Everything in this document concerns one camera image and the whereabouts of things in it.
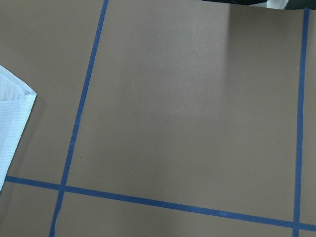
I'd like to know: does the light blue button shirt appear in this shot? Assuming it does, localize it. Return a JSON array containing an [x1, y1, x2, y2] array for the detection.
[[0, 66, 37, 187]]

